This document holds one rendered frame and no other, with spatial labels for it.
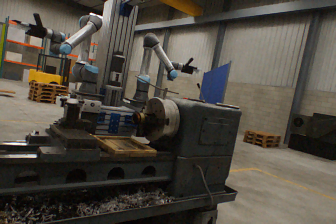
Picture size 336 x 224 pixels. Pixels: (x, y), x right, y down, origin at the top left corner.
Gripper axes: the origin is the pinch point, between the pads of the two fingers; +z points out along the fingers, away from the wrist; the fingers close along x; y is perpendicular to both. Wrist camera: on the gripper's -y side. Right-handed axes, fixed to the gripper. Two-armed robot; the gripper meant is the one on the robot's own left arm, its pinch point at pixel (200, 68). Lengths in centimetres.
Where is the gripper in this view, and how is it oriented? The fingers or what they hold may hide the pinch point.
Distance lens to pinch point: 266.8
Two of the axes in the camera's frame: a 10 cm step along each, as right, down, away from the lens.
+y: -2.0, 9.6, 2.1
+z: 9.7, 1.6, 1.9
